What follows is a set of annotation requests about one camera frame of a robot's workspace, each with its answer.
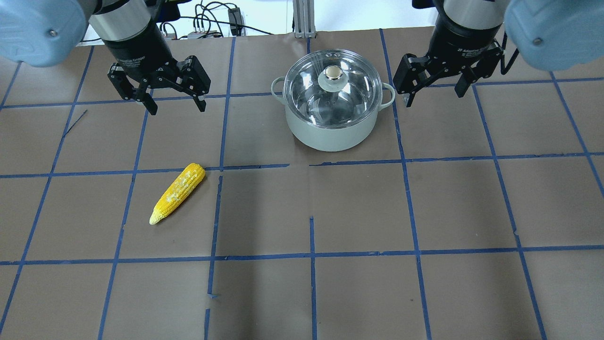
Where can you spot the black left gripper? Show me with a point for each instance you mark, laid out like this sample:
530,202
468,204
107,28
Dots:
134,49

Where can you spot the aluminium frame post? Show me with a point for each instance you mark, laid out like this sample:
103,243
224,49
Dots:
304,19

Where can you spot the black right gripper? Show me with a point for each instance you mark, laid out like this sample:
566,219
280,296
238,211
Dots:
462,40

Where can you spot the pale green cooking pot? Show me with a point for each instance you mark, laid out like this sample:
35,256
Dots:
329,140

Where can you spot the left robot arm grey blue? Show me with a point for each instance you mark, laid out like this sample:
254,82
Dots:
42,33

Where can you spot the yellow corn cob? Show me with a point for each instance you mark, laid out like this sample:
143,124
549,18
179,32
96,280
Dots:
177,192

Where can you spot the glass pot lid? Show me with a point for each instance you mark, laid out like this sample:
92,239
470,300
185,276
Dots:
333,89

